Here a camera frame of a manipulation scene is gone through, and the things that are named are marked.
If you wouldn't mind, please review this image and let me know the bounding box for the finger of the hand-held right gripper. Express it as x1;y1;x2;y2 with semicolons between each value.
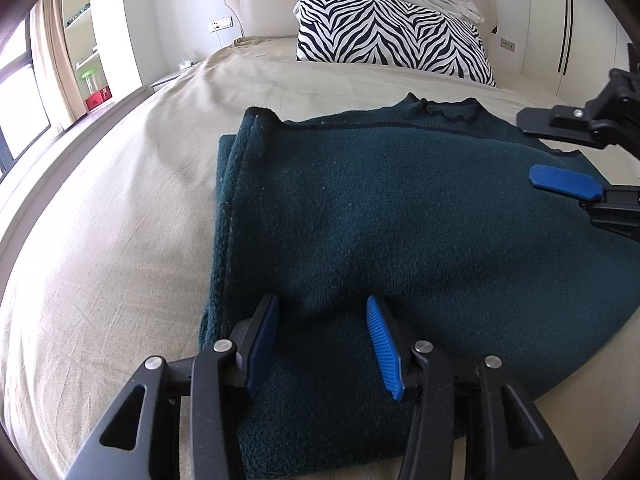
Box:
516;67;640;153
529;164;640;241

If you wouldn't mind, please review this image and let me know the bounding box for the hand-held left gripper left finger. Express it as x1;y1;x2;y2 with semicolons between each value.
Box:
65;292;281;480

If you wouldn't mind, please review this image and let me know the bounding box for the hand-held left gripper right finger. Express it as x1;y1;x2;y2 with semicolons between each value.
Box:
365;295;581;480

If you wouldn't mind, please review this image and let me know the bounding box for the dark green knit sweater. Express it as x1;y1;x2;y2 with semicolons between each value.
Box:
199;92;640;478

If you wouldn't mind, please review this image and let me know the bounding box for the bed with beige sheet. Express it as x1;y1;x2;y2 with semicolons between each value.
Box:
0;32;640;480

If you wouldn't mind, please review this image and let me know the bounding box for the zebra print pillow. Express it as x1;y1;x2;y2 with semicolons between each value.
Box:
293;0;497;87

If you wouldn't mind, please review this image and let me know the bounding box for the white nightstand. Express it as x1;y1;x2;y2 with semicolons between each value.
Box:
150;71;182;92

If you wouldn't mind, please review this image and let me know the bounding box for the green lidded clear jar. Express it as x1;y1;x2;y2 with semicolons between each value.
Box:
80;67;101;99

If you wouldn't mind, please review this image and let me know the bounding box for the beige padded headboard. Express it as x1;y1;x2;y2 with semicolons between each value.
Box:
223;0;498;46

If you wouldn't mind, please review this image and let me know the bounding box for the black framed window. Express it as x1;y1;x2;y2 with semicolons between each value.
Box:
0;15;53;181

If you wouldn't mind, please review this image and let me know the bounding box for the beige curtain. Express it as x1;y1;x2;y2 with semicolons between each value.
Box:
29;0;83;133

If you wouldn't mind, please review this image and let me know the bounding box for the black wardrobe door handle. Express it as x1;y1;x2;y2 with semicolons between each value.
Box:
556;0;574;76

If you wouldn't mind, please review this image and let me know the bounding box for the white wall shelf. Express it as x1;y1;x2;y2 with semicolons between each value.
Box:
61;0;126;111

